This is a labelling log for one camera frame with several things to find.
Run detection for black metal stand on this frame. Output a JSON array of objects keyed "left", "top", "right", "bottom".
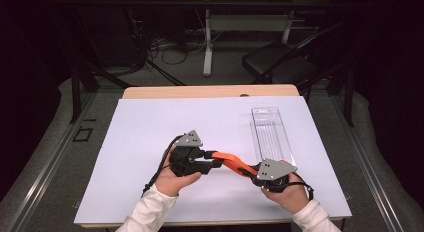
[
  {"left": 49, "top": 0, "right": 134, "bottom": 125},
  {"left": 328, "top": 66, "right": 355, "bottom": 128}
]

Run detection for person's left hand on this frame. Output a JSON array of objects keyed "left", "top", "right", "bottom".
[{"left": 154, "top": 148, "right": 203, "bottom": 197}]

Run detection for black folding chair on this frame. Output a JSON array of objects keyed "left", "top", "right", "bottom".
[{"left": 241, "top": 21, "right": 348, "bottom": 95}]

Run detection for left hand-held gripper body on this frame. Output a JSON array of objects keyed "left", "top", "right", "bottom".
[{"left": 168, "top": 129, "right": 215, "bottom": 178}]

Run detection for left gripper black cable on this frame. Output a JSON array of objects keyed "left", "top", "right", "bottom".
[{"left": 141, "top": 134, "right": 185, "bottom": 198}]

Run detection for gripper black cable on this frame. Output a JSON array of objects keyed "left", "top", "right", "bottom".
[
  {"left": 285, "top": 171, "right": 315, "bottom": 202},
  {"left": 141, "top": 134, "right": 185, "bottom": 198}
]

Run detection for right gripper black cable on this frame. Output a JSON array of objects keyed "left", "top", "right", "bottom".
[{"left": 285, "top": 171, "right": 315, "bottom": 202}]

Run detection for person's right hand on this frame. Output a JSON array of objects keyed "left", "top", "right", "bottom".
[{"left": 261, "top": 171, "right": 310, "bottom": 215}]

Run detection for orange phone case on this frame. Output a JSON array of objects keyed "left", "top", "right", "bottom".
[{"left": 211, "top": 151, "right": 260, "bottom": 178}]

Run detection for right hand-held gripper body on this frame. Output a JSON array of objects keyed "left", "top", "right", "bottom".
[{"left": 250, "top": 158, "right": 299, "bottom": 194}]

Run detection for floor cables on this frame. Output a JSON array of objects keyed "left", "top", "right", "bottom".
[{"left": 145, "top": 33, "right": 209, "bottom": 67}]

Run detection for white metal desk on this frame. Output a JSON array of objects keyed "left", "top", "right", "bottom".
[{"left": 183, "top": 0, "right": 336, "bottom": 77}]

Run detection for clear plastic box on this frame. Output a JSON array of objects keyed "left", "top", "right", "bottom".
[{"left": 250, "top": 106, "right": 298, "bottom": 169}]

